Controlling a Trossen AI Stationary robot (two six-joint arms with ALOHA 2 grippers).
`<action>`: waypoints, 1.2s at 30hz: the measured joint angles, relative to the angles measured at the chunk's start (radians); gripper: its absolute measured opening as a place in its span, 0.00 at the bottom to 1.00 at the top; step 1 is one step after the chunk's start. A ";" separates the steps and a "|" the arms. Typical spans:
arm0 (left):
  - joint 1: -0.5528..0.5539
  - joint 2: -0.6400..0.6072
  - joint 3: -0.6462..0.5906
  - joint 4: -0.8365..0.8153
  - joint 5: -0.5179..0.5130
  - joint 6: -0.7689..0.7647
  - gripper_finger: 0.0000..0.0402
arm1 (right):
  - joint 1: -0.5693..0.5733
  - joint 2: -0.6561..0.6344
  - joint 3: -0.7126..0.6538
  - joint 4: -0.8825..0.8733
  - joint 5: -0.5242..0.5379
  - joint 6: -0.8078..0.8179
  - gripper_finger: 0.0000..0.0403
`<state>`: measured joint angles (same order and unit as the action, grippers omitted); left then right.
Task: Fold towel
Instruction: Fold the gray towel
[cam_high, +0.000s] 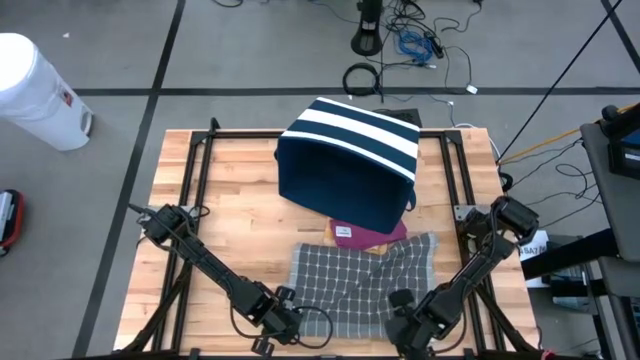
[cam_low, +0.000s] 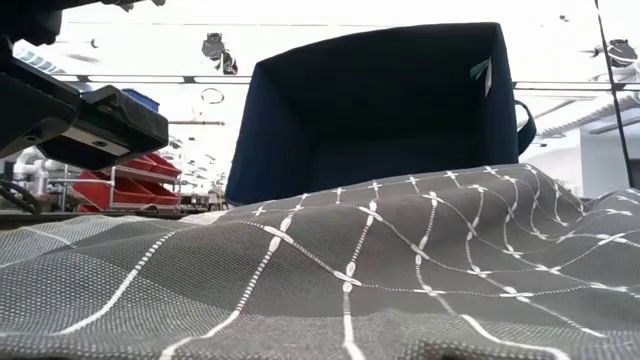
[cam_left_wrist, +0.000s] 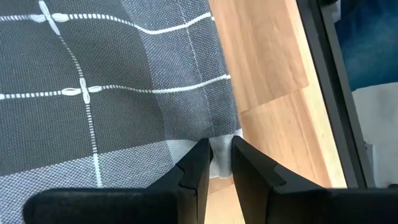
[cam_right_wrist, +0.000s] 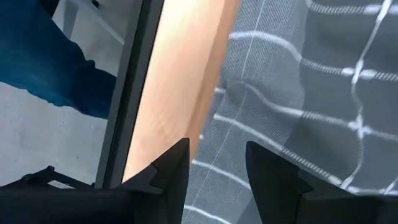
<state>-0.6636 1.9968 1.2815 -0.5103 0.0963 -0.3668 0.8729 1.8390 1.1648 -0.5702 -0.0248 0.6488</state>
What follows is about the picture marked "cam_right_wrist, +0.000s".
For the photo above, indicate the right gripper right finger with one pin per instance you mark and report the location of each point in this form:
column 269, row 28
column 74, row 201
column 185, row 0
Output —
column 273, row 180

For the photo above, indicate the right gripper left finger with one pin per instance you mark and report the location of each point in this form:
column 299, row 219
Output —
column 164, row 186

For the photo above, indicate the grey checked towel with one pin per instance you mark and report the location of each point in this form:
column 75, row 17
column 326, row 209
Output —
column 311, row 93

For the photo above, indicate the person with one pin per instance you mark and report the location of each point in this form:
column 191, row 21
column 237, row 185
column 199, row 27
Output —
column 37, row 56

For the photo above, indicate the black aluminium table frame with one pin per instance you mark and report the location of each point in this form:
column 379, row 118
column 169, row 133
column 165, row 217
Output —
column 130, row 93

